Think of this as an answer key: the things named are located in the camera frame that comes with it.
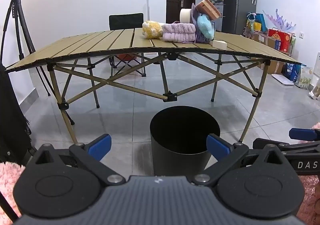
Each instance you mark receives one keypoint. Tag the white pole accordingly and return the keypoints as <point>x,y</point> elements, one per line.
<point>147,7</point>

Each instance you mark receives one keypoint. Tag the black suitcase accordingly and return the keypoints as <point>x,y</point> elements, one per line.
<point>12,115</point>

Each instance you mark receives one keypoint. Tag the yellow white plush toy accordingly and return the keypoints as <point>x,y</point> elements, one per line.
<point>152,29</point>

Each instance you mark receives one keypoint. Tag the small white block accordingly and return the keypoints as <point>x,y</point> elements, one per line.
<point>219,44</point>

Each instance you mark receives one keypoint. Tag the pink fluffy clothing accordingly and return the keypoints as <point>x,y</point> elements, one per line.
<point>10,180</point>

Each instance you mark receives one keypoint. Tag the purple mesh bag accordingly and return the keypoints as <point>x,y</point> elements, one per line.
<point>193,17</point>

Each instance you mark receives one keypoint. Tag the flat white board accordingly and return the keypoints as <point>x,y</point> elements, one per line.
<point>282,79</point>

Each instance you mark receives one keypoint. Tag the white tape roll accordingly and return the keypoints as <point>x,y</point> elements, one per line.
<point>185,16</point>

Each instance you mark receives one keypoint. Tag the purple coral decoration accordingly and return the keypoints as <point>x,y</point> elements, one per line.
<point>281,23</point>

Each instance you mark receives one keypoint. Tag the black camera tripod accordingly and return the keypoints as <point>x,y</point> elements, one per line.
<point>16,2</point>

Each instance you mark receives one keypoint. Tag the black round trash bin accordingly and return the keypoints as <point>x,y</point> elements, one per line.
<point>180,162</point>

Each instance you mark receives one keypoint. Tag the grey refrigerator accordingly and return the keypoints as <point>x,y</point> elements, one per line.
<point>237,2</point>

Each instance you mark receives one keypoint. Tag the dark green folding chair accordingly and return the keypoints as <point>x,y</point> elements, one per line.
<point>125,21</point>

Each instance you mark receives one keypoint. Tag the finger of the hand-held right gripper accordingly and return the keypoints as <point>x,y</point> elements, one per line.
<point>260,143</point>
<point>301,134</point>

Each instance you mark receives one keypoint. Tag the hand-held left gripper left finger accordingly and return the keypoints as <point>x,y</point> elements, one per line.
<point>100,146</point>

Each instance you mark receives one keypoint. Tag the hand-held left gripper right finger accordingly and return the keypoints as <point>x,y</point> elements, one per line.
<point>217,146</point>

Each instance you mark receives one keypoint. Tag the blue and yellow gift bags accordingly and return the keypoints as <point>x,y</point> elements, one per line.
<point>258,19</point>

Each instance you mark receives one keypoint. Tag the white green package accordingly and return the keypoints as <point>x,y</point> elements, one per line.
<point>305,78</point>

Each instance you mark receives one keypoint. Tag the light blue fluffy toy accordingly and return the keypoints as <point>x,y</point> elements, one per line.
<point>205,26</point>

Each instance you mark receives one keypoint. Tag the tan slatted folding table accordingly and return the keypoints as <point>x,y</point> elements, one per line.
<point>100,42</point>

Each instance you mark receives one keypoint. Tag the purple fluffy towel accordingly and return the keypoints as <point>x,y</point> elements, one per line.
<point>178,32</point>

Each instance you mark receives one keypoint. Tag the red gift box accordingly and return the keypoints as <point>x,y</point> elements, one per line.
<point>277,37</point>

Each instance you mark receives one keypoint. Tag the blue package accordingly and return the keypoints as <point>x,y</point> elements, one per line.
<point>292,72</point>

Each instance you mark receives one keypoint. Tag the beige object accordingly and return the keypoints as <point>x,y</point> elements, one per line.
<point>315,91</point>

